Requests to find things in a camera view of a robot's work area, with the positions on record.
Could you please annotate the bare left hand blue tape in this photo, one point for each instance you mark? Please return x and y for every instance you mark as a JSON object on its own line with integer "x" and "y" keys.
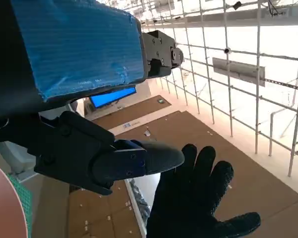
{"x": 77, "y": 49}

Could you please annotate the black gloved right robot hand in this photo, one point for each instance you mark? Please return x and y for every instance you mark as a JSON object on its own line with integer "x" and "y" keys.
{"x": 188, "y": 203}

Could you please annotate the pink bowl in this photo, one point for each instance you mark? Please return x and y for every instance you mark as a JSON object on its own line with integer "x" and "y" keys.
{"x": 5, "y": 205}

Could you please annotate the blue lit screen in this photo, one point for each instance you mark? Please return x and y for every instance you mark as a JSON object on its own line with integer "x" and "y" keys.
{"x": 114, "y": 97}

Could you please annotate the green exit sign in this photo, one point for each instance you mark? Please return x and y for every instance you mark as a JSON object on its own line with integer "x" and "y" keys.
{"x": 161, "y": 100}

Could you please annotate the long grey metal tray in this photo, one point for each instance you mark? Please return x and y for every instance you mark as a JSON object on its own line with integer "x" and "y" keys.
{"x": 238, "y": 72}

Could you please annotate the green cutting mat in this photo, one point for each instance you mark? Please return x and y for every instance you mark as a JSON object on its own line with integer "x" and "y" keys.
{"x": 24, "y": 198}

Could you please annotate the small round ceiling camera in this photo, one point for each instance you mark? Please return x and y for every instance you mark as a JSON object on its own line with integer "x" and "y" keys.
{"x": 227, "y": 50}

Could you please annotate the white pipe lattice frame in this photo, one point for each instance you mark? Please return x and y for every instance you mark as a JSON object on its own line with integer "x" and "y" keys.
{"x": 258, "y": 49}

